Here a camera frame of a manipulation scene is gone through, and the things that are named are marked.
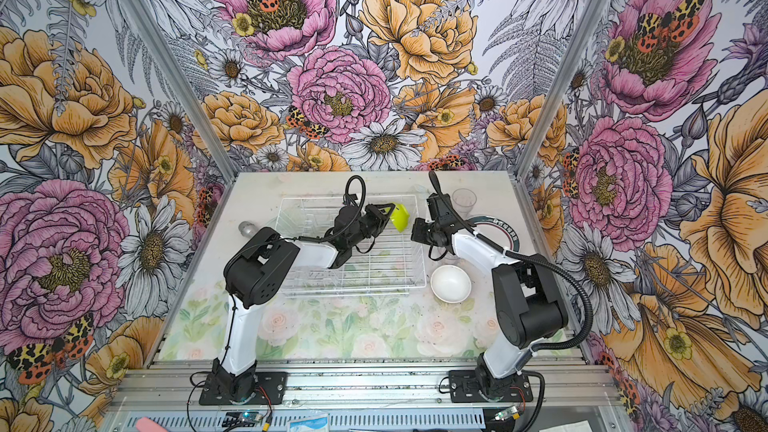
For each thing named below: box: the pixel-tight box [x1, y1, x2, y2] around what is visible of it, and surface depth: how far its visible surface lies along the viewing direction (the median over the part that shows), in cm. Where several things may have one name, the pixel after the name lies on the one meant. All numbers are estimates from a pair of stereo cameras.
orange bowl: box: [430, 264, 472, 304], surface depth 91 cm
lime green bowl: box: [390, 202, 410, 233], surface depth 98 cm
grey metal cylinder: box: [238, 221, 256, 238], surface depth 104 cm
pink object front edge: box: [136, 416, 169, 432], surface depth 71 cm
